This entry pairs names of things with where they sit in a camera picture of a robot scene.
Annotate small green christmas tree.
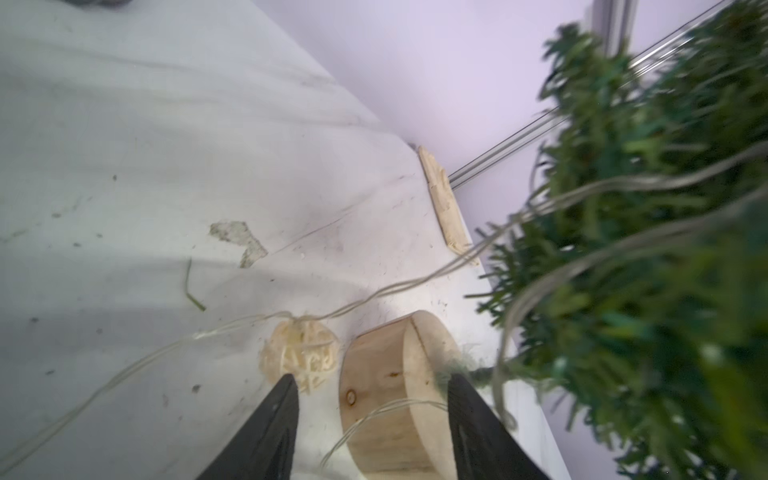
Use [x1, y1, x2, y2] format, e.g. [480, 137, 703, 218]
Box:
[436, 1, 767, 479]

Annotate clear string lights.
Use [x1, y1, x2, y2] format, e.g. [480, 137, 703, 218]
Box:
[0, 140, 768, 475]

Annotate cream glove right table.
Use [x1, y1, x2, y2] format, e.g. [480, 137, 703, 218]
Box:
[416, 145, 473, 256]

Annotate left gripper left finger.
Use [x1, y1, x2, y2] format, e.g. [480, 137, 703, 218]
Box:
[198, 374, 299, 480]

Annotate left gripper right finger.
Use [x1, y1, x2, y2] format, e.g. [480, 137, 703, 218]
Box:
[447, 374, 548, 480]

